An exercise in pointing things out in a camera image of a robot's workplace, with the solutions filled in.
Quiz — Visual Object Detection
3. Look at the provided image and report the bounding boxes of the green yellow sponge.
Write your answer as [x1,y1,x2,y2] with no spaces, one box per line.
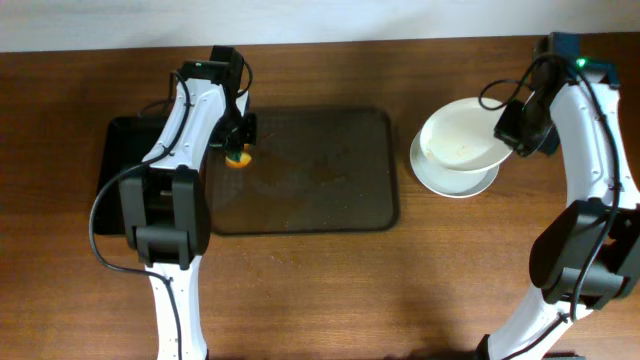
[225,144,252,169]

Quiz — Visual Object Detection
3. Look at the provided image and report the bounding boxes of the white plate back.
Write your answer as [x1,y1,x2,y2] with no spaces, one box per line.
[418,98,512,173]

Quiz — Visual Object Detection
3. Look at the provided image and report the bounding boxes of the white plate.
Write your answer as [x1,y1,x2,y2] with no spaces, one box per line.
[418,98,512,173]
[409,133,500,199]

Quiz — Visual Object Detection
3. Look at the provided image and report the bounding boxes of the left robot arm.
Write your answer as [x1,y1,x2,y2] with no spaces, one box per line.
[117,46,257,359]

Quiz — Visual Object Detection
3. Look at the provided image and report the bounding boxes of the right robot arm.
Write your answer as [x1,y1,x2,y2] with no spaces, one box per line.
[472,32,639,359]

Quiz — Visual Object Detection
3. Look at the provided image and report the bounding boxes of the brown large serving tray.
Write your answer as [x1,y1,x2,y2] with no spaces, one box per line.
[206,107,400,236]

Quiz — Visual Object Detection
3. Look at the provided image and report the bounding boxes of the black small tray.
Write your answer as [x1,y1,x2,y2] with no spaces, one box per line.
[94,116,166,236]

